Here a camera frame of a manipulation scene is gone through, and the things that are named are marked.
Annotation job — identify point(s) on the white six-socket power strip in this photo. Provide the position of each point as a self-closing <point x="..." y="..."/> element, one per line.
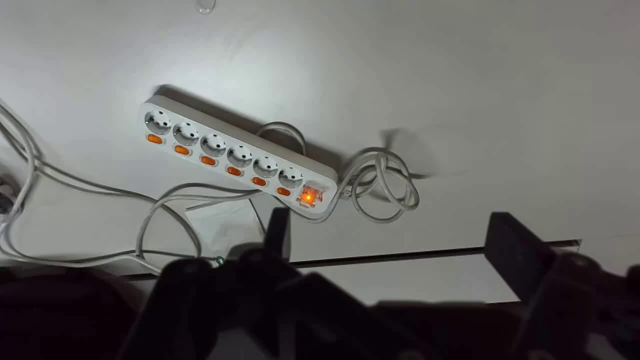
<point x="230" y="159"/>

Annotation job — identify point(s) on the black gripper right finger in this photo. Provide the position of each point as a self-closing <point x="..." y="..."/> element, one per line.
<point x="516" y="251"/>

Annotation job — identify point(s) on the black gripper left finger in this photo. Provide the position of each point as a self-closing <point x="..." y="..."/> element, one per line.
<point x="278" y="232"/>

